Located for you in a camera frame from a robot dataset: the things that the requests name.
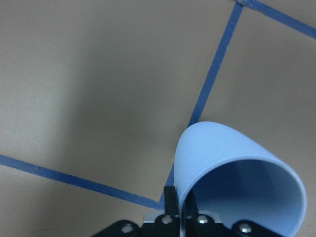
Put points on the light blue cup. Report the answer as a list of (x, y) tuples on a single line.
[(236, 178)]

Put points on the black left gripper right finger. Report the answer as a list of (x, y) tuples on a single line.
[(189, 216)]

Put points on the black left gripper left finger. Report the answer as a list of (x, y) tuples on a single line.
[(171, 219)]

